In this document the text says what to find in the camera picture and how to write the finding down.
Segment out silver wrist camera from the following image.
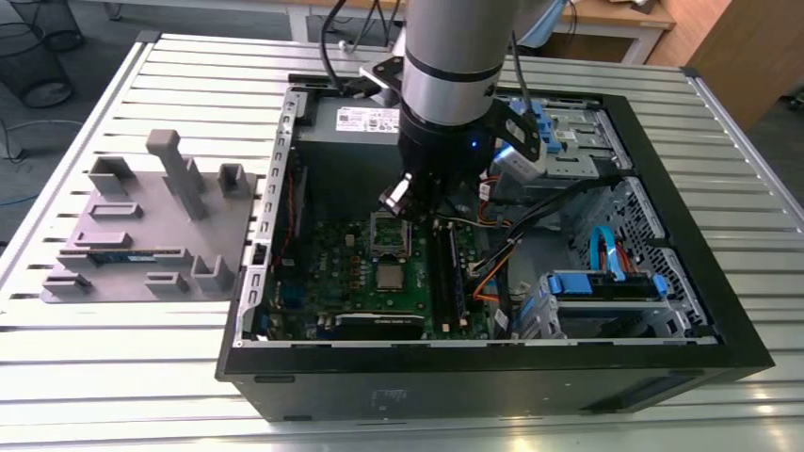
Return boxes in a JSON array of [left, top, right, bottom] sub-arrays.
[[489, 140, 547, 181]]

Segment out brown wooden cabinet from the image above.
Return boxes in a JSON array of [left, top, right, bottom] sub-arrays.
[[645, 0, 804, 134]]

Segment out red black twisted wire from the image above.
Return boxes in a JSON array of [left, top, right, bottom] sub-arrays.
[[278, 171, 299, 265]]

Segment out CPU socket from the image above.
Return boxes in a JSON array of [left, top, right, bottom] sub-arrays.
[[371, 261, 410, 294]]

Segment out RAM stick with blue label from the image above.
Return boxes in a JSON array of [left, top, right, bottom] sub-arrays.
[[86, 250, 158, 266]]

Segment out silver disk bay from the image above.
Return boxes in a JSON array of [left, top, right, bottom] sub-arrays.
[[510, 270, 717, 341]]

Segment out green Dell motherboard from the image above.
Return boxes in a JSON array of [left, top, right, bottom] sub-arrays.
[[266, 214, 501, 341]]

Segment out blue plastic drive latch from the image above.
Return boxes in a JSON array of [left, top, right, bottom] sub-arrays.
[[509, 100, 565, 154]]

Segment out silver topped CPU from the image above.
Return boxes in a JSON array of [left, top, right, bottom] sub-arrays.
[[375, 264, 406, 291]]

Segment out grey parts rack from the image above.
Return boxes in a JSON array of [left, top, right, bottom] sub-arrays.
[[37, 129, 259, 305]]

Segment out black wire mesh bin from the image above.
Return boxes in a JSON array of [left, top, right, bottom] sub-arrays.
[[27, 0, 86, 53], [0, 21, 75, 110]]

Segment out black graphics card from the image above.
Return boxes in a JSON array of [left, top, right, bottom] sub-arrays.
[[313, 310, 431, 341]]

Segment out wooden desk with white frame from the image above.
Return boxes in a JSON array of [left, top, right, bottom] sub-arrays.
[[554, 0, 678, 67]]

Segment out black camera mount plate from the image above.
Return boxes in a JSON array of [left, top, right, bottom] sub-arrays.
[[357, 56, 406, 100]]

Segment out orange SATA wire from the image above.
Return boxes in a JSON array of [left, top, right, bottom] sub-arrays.
[[471, 244, 523, 303]]

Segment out hard disk in blue carrier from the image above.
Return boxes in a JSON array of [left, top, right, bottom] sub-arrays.
[[543, 271, 667, 302]]

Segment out red wires with white tag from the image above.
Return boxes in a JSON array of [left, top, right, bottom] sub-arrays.
[[474, 173, 507, 226]]

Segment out black open PC case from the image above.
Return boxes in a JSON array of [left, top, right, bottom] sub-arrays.
[[213, 73, 774, 423]]

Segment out metal socket cover frame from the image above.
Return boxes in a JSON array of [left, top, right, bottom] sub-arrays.
[[367, 211, 415, 259]]

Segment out silver optical drive cage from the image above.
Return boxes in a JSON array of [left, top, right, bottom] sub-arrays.
[[494, 99, 633, 204]]

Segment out white desk frame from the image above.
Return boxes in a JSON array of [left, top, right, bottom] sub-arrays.
[[79, 0, 402, 46]]

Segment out silver power supply unit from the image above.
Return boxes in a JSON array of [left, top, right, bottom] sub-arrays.
[[293, 96, 406, 213]]

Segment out black sleeved cable bundle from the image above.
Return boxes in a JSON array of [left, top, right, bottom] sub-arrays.
[[466, 173, 635, 277]]

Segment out black camera bracket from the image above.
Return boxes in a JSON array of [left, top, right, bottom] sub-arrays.
[[489, 101, 545, 164]]

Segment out grey black wire bundle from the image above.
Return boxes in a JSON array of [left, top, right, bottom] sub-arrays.
[[435, 206, 510, 231]]

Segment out blue SATA wire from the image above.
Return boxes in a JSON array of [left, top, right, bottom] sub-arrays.
[[589, 224, 629, 283]]

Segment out black RAM slot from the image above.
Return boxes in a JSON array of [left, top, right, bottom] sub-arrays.
[[443, 223, 471, 329], [425, 221, 453, 331]]

